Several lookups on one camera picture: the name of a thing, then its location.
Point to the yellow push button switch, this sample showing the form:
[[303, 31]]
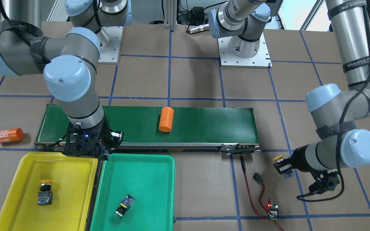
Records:
[[45, 195]]

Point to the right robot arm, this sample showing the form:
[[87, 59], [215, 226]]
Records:
[[69, 65]]

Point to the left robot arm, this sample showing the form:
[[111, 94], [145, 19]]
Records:
[[335, 112]]

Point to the yellow tray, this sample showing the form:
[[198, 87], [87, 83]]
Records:
[[72, 186]]

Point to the orange cylinder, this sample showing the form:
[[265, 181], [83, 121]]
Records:
[[166, 119], [11, 135]]

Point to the green push button switch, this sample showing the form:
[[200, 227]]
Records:
[[124, 205]]

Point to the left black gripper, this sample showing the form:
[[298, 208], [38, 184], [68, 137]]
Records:
[[299, 159]]

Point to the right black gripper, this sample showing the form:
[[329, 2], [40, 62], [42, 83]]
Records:
[[105, 136]]

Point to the green tray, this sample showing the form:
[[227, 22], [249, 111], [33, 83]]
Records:
[[147, 177]]

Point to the small circuit board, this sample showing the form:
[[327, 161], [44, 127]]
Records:
[[272, 212]]

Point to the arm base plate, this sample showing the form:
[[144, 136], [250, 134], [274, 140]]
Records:
[[237, 53], [110, 44]]

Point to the green conveyor belt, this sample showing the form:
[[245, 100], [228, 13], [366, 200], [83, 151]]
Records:
[[231, 130]]

